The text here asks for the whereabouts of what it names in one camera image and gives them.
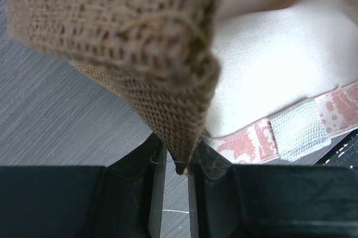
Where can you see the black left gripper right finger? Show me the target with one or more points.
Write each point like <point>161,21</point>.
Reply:
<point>242,200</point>

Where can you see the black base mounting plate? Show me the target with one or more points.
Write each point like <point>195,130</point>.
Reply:
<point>344,154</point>

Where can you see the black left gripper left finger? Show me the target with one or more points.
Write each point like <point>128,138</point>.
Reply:
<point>121,200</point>

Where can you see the canvas tote bag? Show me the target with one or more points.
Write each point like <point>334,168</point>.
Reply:
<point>258,80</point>

